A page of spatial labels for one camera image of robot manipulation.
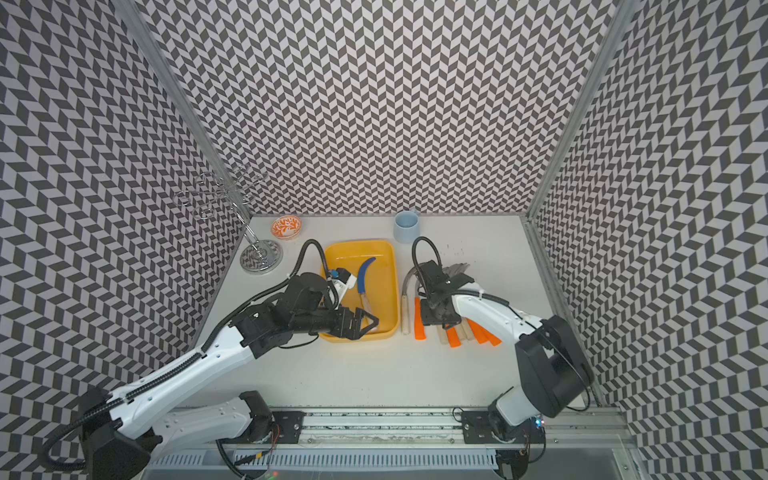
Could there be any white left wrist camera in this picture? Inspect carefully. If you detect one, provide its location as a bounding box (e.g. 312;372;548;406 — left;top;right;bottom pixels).
328;268;356;303

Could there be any left aluminium corner post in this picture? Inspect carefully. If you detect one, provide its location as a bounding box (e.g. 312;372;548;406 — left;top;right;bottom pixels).
111;0;252;220

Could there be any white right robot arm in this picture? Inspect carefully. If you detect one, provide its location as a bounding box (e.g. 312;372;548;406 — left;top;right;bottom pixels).
414;261;595;442

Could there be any yellow plastic storage tray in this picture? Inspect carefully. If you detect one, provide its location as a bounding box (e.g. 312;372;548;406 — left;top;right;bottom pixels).
325;240;401;341

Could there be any light blue ceramic mug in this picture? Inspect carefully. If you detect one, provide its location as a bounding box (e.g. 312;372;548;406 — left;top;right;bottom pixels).
393;210;420;244

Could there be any orange patterned small dish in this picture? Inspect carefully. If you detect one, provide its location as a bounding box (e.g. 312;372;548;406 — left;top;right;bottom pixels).
270;215;303;240

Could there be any sickle with wooden handle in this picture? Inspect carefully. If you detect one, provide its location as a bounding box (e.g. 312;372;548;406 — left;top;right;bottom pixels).
436;327;449;345
443;262;470;278
400;267;416;335
456;322;475;342

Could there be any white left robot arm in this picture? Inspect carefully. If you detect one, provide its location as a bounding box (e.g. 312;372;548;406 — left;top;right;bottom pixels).
37;271;379;479

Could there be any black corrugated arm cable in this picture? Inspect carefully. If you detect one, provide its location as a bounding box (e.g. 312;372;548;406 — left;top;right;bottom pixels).
40;238;331;472

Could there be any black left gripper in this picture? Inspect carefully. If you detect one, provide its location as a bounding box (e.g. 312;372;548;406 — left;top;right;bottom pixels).
292;304;379;341

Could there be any aluminium corner frame post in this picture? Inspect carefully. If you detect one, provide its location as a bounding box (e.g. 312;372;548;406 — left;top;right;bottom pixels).
525;0;641;221

